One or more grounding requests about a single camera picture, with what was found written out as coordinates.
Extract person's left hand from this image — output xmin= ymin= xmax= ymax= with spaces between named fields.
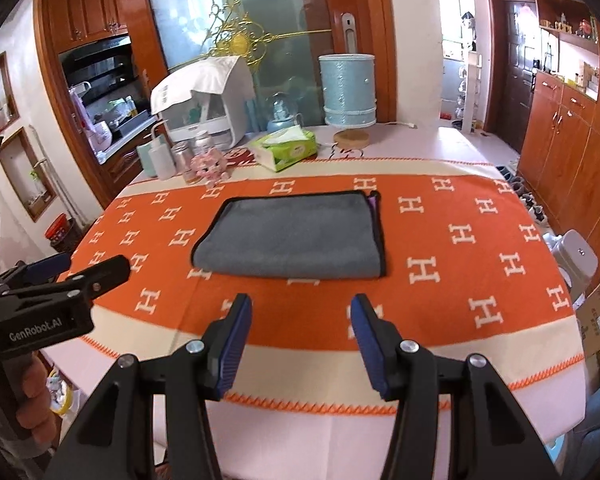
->
xmin=4 ymin=351 xmax=60 ymax=448

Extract white storage box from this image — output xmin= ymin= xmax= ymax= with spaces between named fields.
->
xmin=150 ymin=55 xmax=256 ymax=151

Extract red basket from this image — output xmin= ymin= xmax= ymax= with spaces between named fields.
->
xmin=45 ymin=213 xmax=81 ymax=253

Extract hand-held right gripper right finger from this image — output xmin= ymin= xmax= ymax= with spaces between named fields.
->
xmin=349 ymin=293 xmax=563 ymax=480

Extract glass sliding door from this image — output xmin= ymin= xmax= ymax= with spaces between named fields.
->
xmin=141 ymin=0 xmax=331 ymax=133

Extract teal cup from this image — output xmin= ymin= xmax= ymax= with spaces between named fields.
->
xmin=136 ymin=141 xmax=160 ymax=178

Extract white plastic stool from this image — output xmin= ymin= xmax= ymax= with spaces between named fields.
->
xmin=543 ymin=229 xmax=600 ymax=286

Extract wooden kitchen cabinet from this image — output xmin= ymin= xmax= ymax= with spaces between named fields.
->
xmin=35 ymin=0 xmax=166 ymax=208

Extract white shoe rack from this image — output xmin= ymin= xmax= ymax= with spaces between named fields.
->
xmin=451 ymin=50 xmax=483 ymax=133

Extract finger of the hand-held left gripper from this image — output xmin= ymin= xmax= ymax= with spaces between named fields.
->
xmin=0 ymin=252 xmax=73 ymax=286
xmin=0 ymin=254 xmax=132 ymax=306

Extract grey towel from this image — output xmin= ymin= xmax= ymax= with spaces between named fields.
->
xmin=192 ymin=190 xmax=387 ymax=279

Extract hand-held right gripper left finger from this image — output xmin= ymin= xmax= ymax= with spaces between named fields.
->
xmin=44 ymin=293 xmax=253 ymax=480

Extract orange patterned blanket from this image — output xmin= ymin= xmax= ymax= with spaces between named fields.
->
xmin=55 ymin=159 xmax=586 ymax=417

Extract light blue table lamp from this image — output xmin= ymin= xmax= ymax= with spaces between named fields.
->
xmin=318 ymin=54 xmax=378 ymax=149

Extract green tissue pack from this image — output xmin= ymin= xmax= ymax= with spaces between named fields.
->
xmin=249 ymin=125 xmax=319 ymax=172

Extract dark entrance door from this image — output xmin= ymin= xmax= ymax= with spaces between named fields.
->
xmin=486 ymin=0 xmax=543 ymax=153

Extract snow globe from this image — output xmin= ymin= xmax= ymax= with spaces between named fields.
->
xmin=266 ymin=92 xmax=302 ymax=134

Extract pink toy figure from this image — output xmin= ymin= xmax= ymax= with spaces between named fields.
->
xmin=190 ymin=149 xmax=231 ymax=184

